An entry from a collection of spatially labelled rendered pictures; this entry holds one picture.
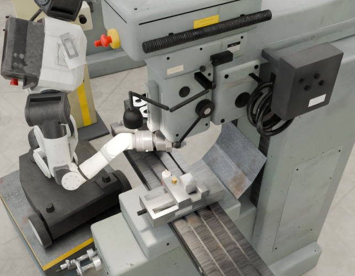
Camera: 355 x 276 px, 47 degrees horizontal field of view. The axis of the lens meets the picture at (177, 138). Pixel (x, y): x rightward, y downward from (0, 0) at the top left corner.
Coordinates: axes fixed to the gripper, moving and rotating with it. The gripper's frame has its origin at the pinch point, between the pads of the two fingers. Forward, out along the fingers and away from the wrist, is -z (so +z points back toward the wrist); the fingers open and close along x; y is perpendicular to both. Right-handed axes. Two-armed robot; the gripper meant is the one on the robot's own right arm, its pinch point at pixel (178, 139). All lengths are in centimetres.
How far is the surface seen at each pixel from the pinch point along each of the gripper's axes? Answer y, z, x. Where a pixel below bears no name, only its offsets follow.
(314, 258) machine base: 109, -83, 5
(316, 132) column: 3, -60, 3
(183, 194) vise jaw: 19.8, -1.0, -13.6
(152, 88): -31.1, 9.5, -6.6
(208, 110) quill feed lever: -22.3, -10.5, -9.8
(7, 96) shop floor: 123, 157, 210
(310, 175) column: 31, -64, 4
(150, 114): -19.5, 10.7, -6.7
